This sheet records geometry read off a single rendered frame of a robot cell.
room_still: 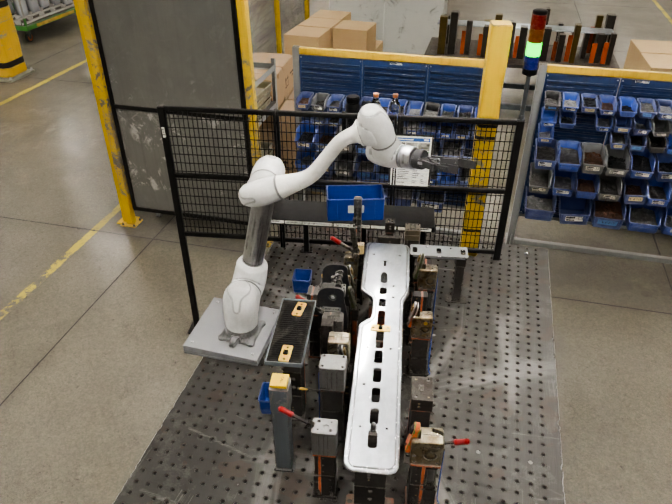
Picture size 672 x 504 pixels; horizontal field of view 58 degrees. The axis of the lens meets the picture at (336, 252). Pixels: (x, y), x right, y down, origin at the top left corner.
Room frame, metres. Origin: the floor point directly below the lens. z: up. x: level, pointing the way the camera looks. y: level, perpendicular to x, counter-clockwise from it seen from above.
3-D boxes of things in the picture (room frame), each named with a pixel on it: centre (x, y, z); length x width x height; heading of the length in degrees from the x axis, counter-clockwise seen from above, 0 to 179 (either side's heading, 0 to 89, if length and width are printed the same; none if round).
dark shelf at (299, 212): (2.87, -0.09, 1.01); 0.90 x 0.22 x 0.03; 84
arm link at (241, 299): (2.23, 0.45, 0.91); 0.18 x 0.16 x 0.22; 175
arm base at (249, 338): (2.21, 0.46, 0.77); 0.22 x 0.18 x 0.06; 165
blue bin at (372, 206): (2.87, -0.10, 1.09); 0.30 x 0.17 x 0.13; 92
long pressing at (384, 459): (1.93, -0.19, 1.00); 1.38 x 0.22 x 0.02; 174
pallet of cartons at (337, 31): (6.95, -0.01, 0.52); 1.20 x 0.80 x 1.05; 163
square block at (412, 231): (2.68, -0.40, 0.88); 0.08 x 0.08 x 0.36; 84
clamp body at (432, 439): (1.35, -0.31, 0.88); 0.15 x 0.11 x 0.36; 84
